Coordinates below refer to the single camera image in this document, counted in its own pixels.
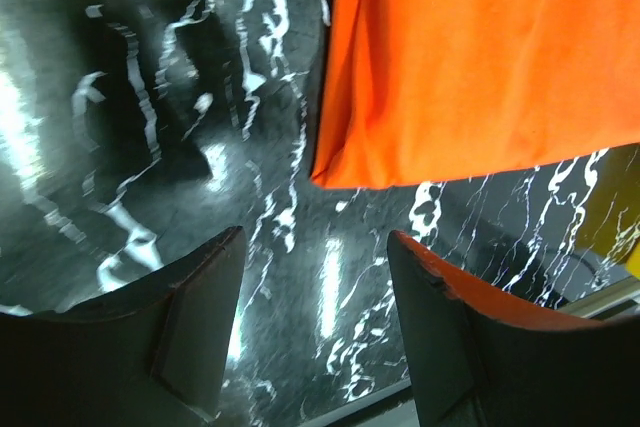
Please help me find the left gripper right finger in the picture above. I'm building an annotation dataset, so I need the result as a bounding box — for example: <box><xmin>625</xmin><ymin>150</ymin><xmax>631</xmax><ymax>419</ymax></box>
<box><xmin>387</xmin><ymin>231</ymin><xmax>639</xmax><ymax>426</ymax></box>

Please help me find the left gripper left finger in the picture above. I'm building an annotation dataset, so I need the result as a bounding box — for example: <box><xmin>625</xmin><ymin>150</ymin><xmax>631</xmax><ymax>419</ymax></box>
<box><xmin>1</xmin><ymin>227</ymin><xmax>246</xmax><ymax>426</ymax></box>

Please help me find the orange t shirt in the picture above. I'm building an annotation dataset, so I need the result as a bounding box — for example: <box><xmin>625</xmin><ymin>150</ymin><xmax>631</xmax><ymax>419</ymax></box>
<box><xmin>311</xmin><ymin>0</ymin><xmax>639</xmax><ymax>189</ymax></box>

